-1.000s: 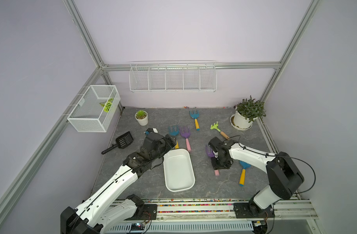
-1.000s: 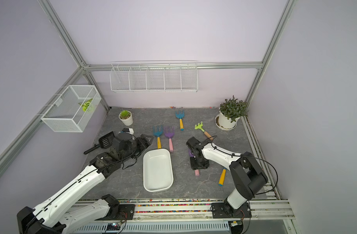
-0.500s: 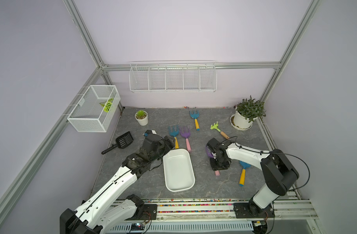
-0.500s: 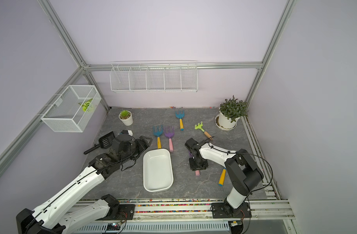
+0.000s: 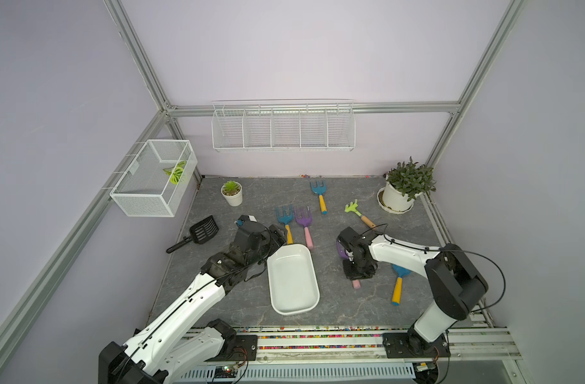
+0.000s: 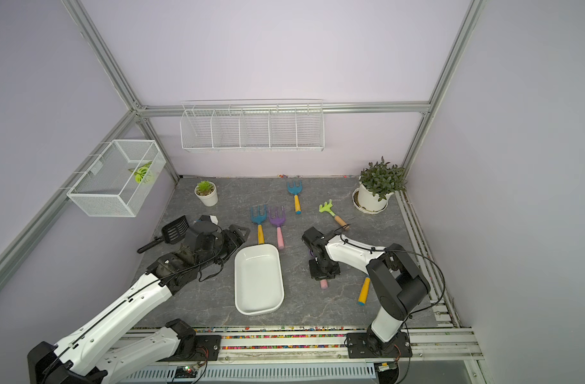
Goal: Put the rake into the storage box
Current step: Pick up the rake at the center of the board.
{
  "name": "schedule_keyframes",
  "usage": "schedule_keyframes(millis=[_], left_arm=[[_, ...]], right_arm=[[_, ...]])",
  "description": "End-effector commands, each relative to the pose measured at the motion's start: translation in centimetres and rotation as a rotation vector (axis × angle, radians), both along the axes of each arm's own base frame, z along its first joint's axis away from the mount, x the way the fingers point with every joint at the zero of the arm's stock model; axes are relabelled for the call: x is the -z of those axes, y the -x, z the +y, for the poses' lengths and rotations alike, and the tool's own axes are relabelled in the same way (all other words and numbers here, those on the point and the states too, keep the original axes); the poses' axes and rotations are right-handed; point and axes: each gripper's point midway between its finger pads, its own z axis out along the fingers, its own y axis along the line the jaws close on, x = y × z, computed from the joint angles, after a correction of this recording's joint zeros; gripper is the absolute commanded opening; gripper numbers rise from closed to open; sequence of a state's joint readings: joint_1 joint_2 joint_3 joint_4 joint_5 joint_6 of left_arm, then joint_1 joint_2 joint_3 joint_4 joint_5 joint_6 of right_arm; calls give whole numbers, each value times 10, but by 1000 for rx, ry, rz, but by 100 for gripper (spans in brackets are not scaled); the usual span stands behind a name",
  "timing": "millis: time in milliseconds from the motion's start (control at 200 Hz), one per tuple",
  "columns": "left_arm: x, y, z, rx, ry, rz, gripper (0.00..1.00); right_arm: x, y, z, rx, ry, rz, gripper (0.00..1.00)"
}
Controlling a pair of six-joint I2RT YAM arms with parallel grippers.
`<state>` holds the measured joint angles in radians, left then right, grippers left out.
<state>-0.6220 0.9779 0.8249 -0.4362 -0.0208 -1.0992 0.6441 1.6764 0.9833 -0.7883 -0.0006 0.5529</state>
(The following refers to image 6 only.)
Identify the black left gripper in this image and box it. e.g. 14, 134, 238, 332
197, 224, 251, 270

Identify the teal rake yellow handle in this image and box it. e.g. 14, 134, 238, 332
357, 276, 371, 306
287, 181, 303, 214
250, 205, 268, 245

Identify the white storage tray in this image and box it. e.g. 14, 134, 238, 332
235, 244, 284, 316

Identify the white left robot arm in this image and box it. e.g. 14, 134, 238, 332
27, 215, 250, 383

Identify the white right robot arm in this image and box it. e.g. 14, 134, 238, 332
302, 227, 431, 350

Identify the small white potted plant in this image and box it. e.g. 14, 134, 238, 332
194, 180, 218, 207

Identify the black slotted scoop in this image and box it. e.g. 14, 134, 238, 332
137, 215, 189, 254

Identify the large white potted plant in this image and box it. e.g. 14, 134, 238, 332
357, 157, 407, 212

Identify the green leaf toy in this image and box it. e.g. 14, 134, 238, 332
129, 162, 154, 185

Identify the green rake wooden handle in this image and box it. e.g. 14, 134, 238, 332
319, 199, 349, 230

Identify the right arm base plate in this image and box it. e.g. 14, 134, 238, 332
344, 332, 412, 360

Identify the white wire wall shelf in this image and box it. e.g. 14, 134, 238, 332
180, 99, 325, 152

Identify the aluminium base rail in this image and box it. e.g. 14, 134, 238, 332
75, 325, 487, 384

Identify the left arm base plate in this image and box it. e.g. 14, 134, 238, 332
161, 334, 222, 363

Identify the white wire side basket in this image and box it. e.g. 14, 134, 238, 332
67, 139, 166, 218

